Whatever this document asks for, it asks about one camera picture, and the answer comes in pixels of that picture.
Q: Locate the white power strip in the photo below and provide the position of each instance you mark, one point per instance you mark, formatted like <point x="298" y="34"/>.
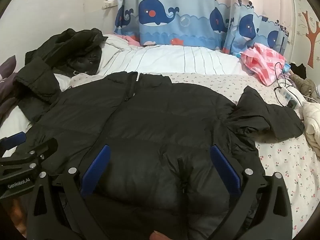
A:
<point x="289" y="95"/>

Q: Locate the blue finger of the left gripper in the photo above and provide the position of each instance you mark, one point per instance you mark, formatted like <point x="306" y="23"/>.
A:
<point x="12" y="141"/>

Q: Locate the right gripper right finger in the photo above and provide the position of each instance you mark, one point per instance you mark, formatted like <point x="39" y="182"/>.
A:
<point x="261" y="207"/>

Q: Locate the cream puffy garment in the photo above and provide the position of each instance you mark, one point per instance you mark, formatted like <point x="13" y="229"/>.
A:
<point x="311" y="117"/>

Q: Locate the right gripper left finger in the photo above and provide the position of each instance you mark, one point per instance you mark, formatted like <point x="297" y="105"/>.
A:
<point x="43" y="219"/>

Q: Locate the white wall switch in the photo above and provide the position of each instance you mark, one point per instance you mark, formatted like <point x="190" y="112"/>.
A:
<point x="109" y="4"/>

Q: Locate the black garment pile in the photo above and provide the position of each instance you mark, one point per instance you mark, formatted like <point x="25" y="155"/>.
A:
<point x="71" y="52"/>

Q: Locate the brown plush toy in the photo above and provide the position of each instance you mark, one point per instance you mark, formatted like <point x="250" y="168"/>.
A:
<point x="306" y="86"/>

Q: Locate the purple patterned pillow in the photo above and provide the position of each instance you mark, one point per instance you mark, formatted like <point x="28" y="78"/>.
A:
<point x="8" y="92"/>

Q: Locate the pink checked cloth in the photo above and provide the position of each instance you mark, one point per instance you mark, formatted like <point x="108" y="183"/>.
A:
<point x="266" y="63"/>

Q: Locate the floral bed sheet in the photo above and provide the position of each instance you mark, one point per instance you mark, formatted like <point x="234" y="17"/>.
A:
<point x="294" y="157"/>

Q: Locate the whale print blue curtain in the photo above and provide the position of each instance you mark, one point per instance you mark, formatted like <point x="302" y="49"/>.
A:
<point x="227" y="25"/>

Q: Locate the black puffer jacket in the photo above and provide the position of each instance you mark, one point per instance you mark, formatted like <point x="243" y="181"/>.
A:
<point x="160" y="177"/>

